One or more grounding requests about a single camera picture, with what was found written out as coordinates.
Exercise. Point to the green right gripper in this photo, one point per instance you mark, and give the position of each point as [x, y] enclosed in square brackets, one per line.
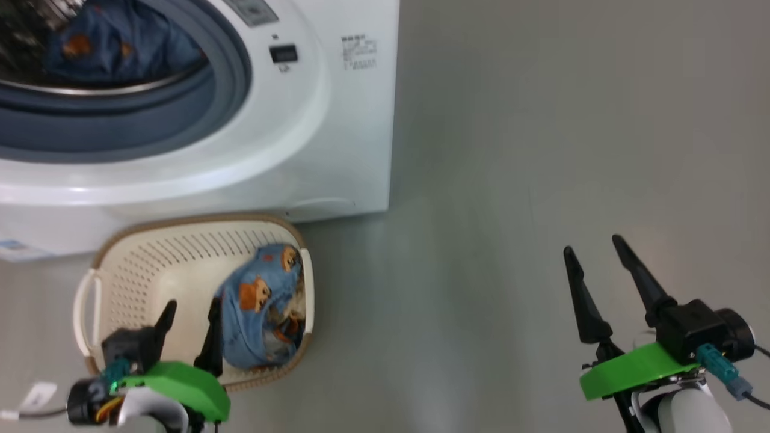
[631, 370]

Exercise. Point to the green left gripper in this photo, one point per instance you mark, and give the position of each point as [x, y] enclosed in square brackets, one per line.
[180, 385]

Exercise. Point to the blue bear-print garment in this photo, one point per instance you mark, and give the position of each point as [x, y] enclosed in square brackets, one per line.
[120, 48]
[252, 325]

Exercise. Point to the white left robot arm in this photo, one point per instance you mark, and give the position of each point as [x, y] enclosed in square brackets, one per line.
[150, 409]

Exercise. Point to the white front-load washing machine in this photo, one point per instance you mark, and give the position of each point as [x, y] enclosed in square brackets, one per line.
[361, 120]

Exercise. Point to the black door latch socket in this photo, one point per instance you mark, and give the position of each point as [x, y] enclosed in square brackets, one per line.
[283, 53]

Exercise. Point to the cream perforated laundry basket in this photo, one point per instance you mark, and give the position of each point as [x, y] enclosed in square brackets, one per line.
[150, 270]

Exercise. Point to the blue energy label sticker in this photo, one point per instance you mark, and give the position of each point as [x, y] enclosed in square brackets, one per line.
[21, 251]

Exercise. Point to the grey warning sticker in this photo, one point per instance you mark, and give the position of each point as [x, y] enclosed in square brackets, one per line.
[252, 12]

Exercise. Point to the small black text label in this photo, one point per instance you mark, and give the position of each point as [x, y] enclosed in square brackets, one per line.
[359, 53]

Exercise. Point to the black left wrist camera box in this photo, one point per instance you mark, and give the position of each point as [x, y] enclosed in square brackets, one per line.
[129, 346]

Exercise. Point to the teal left camera connector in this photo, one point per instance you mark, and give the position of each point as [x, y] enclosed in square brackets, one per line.
[114, 373]

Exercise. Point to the teal camera connector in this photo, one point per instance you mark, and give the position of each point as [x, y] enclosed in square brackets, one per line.
[114, 373]
[719, 367]

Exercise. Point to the teal right camera connector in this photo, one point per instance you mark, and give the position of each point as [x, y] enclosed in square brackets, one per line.
[719, 367]

